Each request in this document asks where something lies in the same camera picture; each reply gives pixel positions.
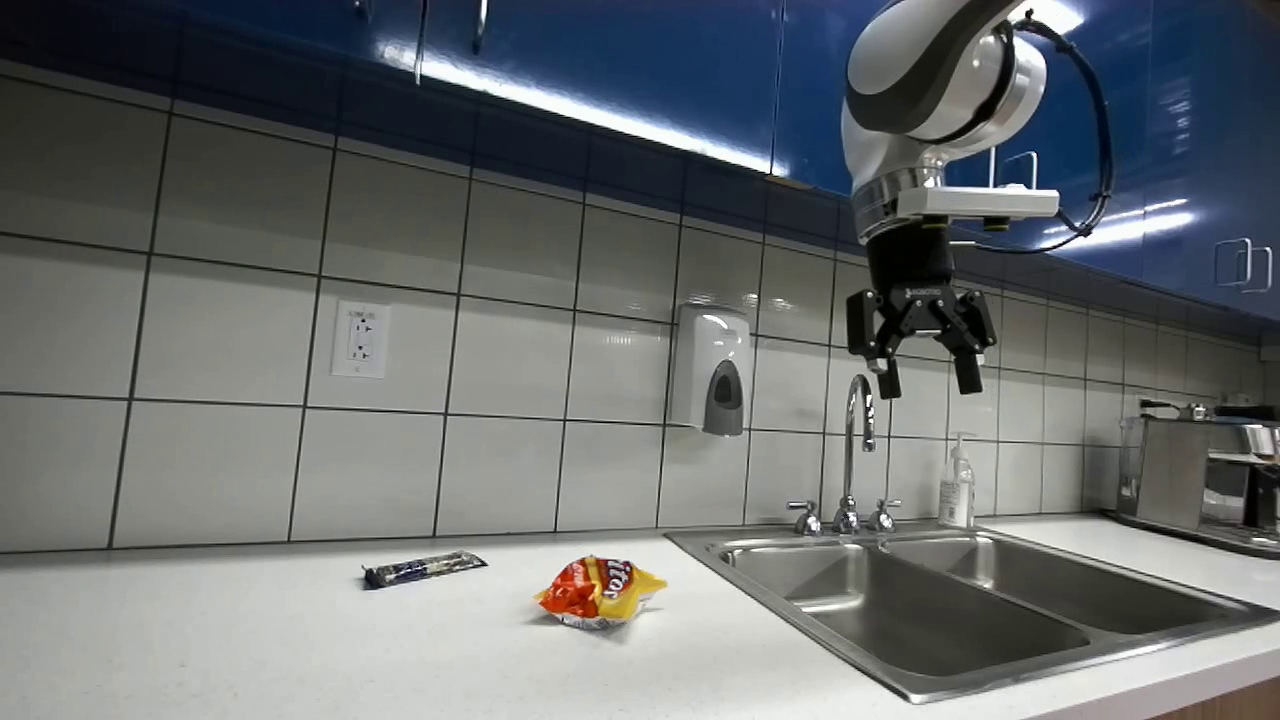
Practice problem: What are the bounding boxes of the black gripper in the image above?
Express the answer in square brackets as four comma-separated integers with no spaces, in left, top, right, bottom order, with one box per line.
[842,223,998,406]

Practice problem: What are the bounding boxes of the orange and yellow chips packet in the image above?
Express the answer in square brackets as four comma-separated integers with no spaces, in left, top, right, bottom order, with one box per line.
[533,552,672,632]

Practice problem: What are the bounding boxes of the blue upper cabinets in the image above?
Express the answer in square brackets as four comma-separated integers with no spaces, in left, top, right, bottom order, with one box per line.
[0,0,1280,328]

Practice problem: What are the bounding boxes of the chrome gooseneck faucet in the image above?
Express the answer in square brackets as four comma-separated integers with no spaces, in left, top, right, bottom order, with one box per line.
[830,373,884,536]

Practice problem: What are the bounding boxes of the stainless steel double sink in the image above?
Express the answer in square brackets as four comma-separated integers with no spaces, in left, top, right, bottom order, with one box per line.
[667,520,1280,707]

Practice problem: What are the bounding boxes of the clear soap pump bottle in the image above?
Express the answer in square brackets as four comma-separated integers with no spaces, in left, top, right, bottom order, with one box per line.
[937,431,978,533]

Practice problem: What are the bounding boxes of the black marker pen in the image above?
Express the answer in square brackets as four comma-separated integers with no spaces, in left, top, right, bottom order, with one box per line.
[359,550,493,592]

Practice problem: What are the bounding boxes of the white wall power outlet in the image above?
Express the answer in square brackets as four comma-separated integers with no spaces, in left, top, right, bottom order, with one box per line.
[330,300,396,385]

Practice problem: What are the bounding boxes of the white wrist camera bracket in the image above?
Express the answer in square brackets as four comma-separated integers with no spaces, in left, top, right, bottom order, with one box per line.
[860,182,1062,253]

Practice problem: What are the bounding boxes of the white wall soap dispenser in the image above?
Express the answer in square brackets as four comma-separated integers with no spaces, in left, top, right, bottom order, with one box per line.
[664,300,759,442]

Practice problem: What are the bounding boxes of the silver toaster oven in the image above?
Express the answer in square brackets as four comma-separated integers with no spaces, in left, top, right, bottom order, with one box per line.
[1113,406,1280,561]

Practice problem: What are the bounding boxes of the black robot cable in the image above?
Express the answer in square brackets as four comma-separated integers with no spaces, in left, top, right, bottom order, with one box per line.
[975,14,1119,258]

